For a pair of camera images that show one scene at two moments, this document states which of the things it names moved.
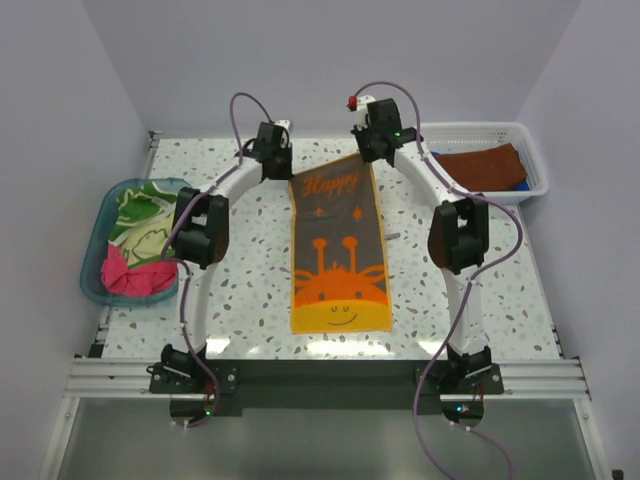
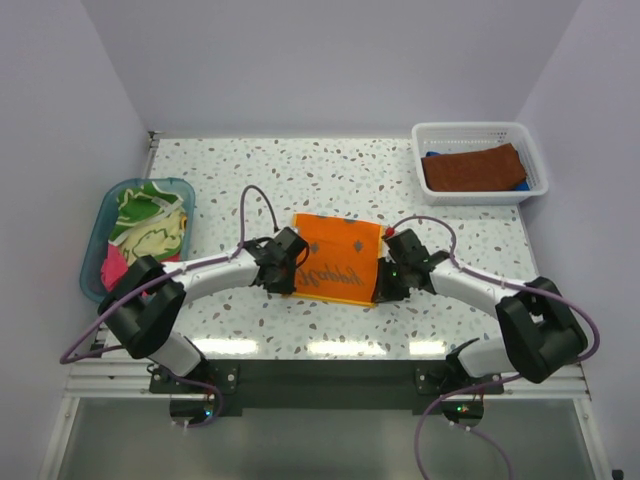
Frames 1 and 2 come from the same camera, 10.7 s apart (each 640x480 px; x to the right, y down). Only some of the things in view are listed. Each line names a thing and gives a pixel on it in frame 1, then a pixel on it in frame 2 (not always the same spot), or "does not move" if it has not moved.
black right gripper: [360, 134] → [383, 291]
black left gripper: [286, 173] → [286, 286]
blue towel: [523, 186] does not move
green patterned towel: [144, 217] does not move
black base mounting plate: [324, 384] does not move
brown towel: [484, 170] does not move
